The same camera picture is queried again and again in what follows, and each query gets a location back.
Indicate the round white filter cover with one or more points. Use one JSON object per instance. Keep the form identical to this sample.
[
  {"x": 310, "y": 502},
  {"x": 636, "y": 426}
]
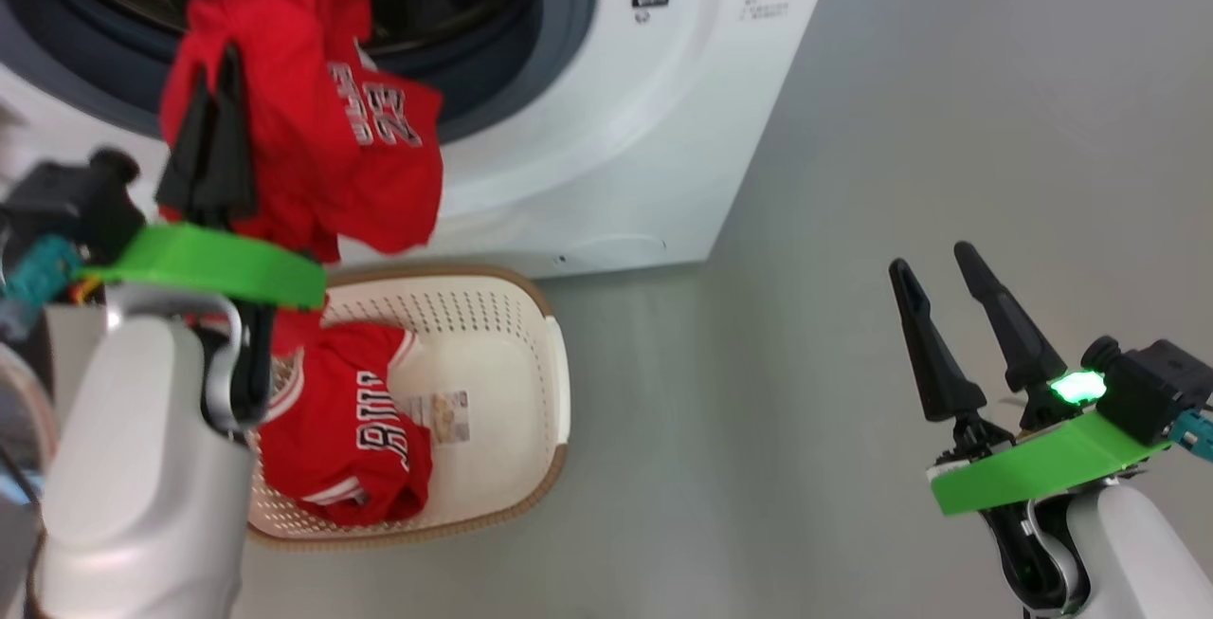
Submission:
[{"x": 616, "y": 247}]

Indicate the paper product label in basket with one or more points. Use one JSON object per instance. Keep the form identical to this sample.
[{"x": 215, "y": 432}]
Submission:
[{"x": 441, "y": 415}]

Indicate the cream laundry basket brown rim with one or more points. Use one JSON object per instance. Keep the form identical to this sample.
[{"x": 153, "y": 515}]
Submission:
[{"x": 512, "y": 391}]

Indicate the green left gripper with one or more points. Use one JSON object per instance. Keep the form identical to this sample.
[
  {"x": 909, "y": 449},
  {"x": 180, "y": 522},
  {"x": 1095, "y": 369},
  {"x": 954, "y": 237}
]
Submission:
[{"x": 218, "y": 263}]

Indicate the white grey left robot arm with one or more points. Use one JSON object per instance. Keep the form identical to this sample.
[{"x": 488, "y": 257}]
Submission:
[{"x": 133, "y": 467}]

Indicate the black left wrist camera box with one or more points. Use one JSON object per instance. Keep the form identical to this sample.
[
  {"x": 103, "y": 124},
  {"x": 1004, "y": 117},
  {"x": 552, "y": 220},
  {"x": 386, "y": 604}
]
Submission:
[{"x": 76, "y": 202}]

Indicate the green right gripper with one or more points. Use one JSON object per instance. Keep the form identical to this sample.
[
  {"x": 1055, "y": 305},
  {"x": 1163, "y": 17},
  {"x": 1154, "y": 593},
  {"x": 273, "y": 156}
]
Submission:
[{"x": 1042, "y": 467}]

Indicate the white front-load washing machine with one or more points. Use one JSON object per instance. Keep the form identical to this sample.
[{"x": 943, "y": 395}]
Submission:
[{"x": 616, "y": 145}]

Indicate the red jersey with number print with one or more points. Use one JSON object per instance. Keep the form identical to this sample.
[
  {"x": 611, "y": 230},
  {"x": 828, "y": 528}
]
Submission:
[{"x": 303, "y": 107}]

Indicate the red jersey with team lettering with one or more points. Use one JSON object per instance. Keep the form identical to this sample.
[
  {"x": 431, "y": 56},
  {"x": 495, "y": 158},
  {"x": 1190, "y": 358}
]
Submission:
[{"x": 341, "y": 448}]

